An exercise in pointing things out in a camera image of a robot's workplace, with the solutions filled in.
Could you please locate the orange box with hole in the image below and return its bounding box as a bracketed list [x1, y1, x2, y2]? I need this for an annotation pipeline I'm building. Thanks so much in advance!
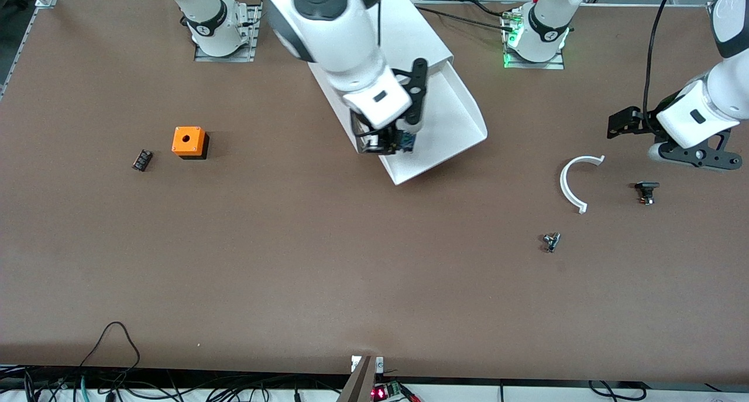
[171, 126, 209, 160]

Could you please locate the black cable on table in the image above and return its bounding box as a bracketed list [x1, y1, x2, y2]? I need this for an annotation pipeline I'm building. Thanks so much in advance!
[413, 0, 521, 33]

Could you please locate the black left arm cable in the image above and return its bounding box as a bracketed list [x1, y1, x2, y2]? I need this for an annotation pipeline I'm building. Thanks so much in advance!
[644, 0, 682, 128]

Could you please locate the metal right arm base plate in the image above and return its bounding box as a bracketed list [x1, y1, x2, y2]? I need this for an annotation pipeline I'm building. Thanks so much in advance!
[194, 0, 262, 63]

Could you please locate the white curved half ring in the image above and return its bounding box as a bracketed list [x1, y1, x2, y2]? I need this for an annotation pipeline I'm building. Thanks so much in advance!
[560, 155, 606, 214]

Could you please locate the small black switch part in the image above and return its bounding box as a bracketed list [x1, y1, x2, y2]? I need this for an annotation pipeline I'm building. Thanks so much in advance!
[635, 181, 661, 206]

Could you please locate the black floor cable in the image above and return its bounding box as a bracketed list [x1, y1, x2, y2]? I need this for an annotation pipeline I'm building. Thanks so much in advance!
[588, 380, 644, 402]

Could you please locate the thin black looped cable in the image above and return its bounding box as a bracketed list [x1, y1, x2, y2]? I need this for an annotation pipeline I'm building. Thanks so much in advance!
[79, 322, 141, 370]

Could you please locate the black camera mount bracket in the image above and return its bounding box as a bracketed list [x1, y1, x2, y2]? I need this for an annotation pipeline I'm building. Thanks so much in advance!
[392, 58, 429, 126]
[658, 130, 744, 172]

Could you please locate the circuit board with red light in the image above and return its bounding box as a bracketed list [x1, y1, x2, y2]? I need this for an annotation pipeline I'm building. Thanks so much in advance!
[372, 382, 422, 402]

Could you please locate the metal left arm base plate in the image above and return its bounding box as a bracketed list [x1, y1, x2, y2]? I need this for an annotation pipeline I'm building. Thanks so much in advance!
[503, 7, 565, 70]

